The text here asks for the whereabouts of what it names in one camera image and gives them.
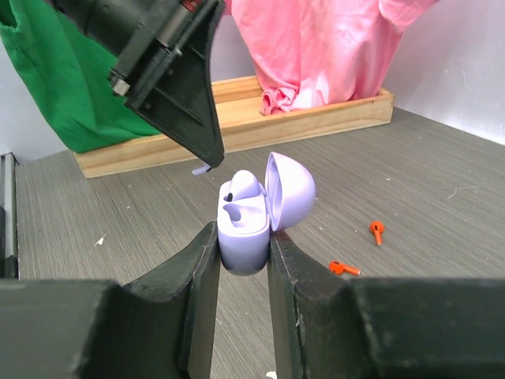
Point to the upper orange earbud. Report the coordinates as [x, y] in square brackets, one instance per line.
[377, 228]

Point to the wooden rack base tray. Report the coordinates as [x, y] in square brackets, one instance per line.
[243, 127]

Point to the pink t-shirt on hanger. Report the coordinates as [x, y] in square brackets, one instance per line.
[310, 54]

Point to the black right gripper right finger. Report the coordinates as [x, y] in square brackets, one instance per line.
[327, 327]

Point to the orange earbud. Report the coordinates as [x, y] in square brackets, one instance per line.
[377, 228]
[339, 268]

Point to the green t-shirt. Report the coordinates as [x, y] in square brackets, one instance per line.
[66, 75]

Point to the lilac earbud table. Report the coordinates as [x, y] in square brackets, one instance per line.
[243, 184]

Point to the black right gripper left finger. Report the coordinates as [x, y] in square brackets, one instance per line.
[160, 325]

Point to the lilac earbud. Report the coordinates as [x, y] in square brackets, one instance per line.
[201, 170]

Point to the aluminium corner frame post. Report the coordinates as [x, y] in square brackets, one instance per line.
[9, 246]

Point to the lower orange earbud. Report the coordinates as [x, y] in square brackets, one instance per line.
[339, 268]

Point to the lilac earbud case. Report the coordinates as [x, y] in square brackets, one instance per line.
[244, 226]

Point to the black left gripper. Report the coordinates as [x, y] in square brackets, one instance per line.
[163, 53]

